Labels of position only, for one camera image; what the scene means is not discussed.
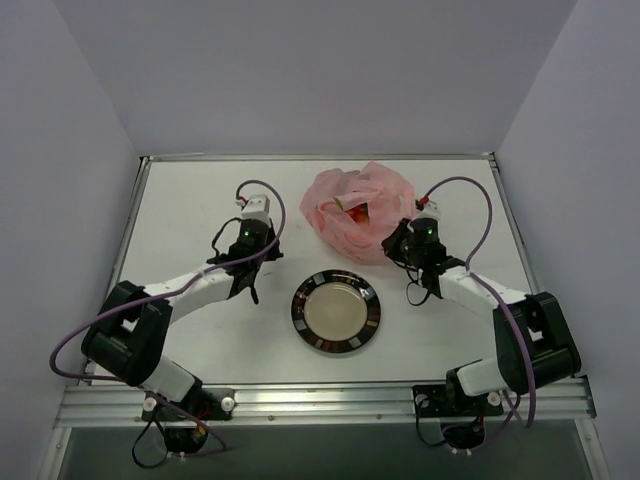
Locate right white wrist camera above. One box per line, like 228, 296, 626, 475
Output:
415, 196, 441, 221

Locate aluminium front rail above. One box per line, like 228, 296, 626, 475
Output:
54, 378, 596, 428

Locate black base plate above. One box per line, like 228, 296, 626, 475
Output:
142, 387, 236, 422
412, 383, 504, 418

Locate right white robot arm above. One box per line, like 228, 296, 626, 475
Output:
382, 217, 582, 413

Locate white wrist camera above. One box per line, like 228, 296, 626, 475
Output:
415, 196, 441, 221
235, 194, 270, 225

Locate fake fruits in bag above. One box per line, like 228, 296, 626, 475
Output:
333, 197, 369, 224

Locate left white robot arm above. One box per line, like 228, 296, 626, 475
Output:
81, 214, 283, 419

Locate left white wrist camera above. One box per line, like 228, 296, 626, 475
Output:
235, 194, 270, 225

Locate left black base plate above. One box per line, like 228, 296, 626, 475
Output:
142, 387, 236, 422

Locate black rimmed ceramic plate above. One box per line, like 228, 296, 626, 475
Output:
290, 269, 382, 355

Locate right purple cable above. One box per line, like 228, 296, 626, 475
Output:
419, 175, 539, 449

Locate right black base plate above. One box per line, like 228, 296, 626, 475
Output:
412, 383, 504, 418

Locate pink plastic bag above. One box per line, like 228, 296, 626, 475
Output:
299, 161, 416, 265

